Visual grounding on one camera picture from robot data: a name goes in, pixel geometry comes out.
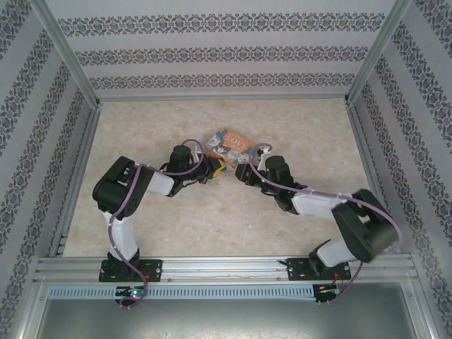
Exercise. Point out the orange bear print tin box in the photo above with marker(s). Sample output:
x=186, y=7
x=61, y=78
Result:
x=229, y=144

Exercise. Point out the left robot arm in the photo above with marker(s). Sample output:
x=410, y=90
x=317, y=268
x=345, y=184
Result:
x=113, y=190

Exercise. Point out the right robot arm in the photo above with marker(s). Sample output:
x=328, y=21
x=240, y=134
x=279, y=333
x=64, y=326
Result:
x=363, y=226

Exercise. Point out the right controller board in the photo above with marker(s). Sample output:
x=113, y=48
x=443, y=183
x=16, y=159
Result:
x=326, y=289

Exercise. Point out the controller board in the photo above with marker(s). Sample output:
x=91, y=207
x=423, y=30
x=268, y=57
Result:
x=131, y=292
x=326, y=289

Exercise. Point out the grey metal sheet tray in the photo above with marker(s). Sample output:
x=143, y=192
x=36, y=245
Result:
x=226, y=318

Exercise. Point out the left controller board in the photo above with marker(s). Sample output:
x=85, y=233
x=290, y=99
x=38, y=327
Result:
x=131, y=292

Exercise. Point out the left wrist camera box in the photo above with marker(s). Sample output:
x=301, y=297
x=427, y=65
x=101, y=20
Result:
x=196, y=154

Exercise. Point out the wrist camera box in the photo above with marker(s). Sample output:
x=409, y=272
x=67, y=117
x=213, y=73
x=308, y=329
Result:
x=263, y=156
x=196, y=154

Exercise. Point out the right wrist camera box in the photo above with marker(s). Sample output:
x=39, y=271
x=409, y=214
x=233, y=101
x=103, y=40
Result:
x=263, y=156

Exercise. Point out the aluminium side rail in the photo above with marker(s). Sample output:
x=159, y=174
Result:
x=84, y=152
x=363, y=152

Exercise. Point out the aluminium mounting rail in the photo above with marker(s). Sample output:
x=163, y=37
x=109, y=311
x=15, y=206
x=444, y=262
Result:
x=226, y=268

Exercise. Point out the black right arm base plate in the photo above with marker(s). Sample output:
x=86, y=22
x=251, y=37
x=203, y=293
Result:
x=293, y=268

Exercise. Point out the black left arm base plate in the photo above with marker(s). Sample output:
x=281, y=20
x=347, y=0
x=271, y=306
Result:
x=153, y=270

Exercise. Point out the aluminium frame post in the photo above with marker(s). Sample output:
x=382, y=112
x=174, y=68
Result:
x=381, y=49
x=63, y=49

